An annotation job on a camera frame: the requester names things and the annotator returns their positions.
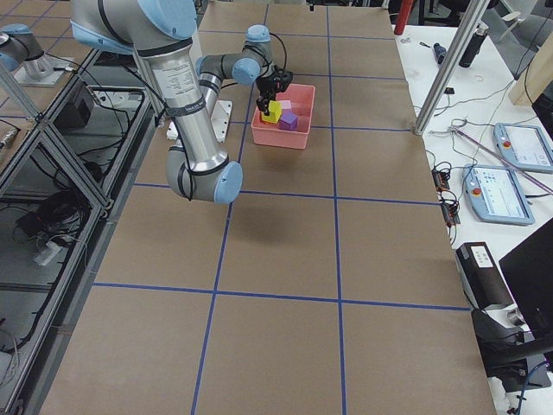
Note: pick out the red object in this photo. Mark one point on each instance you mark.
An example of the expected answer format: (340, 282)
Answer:
(403, 16)

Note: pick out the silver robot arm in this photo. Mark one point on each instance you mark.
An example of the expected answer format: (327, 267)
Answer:
(161, 33)

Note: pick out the electronics board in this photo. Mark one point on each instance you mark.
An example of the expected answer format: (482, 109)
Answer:
(449, 202)

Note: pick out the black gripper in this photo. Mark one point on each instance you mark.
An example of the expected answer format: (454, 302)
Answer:
(267, 88)

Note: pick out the yellow foam block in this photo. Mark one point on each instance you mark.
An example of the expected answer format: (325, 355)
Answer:
(272, 114)

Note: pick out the aluminium frame post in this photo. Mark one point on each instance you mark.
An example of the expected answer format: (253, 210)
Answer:
(458, 45)

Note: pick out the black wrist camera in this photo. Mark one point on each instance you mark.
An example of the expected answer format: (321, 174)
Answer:
(283, 79)

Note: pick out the purple foam block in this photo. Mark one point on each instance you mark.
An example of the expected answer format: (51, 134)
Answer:
(288, 121)

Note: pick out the far blue teach pendant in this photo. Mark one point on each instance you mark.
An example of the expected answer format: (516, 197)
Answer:
(525, 146)

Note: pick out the black cardboard box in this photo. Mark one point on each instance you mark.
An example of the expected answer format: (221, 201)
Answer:
(481, 277)

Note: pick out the thin rod stand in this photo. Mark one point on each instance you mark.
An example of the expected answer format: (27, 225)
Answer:
(456, 129)

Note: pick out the pink plastic bin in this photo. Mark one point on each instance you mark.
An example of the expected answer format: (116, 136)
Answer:
(302, 98)

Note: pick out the black monitor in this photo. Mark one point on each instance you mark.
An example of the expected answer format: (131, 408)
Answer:
(527, 270)

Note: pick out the blue teach pendant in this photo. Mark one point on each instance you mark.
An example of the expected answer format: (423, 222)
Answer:
(495, 195)
(525, 146)

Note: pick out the white camera mast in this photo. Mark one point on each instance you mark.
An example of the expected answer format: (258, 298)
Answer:
(216, 116)

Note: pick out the folded blue umbrella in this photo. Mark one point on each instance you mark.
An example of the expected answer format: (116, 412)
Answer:
(439, 53)

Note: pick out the black bottle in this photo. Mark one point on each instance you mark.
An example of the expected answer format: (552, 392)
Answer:
(473, 47)

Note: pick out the near blue teach pendant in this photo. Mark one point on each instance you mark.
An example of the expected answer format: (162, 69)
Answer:
(495, 195)

